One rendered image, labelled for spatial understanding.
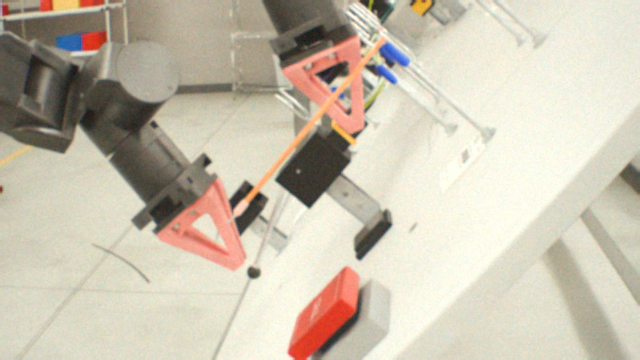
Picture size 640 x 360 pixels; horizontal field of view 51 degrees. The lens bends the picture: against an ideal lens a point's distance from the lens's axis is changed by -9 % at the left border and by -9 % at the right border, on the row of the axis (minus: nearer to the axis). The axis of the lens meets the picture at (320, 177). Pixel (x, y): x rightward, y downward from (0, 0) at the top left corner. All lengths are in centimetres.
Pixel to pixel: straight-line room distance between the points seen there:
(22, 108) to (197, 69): 774
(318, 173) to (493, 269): 29
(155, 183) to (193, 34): 767
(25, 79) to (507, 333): 73
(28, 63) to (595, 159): 46
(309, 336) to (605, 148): 20
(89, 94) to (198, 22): 768
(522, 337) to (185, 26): 750
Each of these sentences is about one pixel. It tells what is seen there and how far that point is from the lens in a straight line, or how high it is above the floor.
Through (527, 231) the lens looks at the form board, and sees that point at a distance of 36.
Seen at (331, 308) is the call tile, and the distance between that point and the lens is 41.
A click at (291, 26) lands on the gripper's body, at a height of 125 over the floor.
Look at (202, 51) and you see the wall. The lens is 829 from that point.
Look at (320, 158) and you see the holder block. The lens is 62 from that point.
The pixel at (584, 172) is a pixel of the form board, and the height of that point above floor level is 120.
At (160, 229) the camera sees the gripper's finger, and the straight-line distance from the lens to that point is 65.
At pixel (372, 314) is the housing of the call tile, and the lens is 41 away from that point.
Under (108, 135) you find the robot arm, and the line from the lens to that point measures 65.
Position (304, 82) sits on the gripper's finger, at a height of 121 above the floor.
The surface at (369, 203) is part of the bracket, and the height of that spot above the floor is 110.
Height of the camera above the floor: 130
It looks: 16 degrees down
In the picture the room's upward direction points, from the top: 2 degrees counter-clockwise
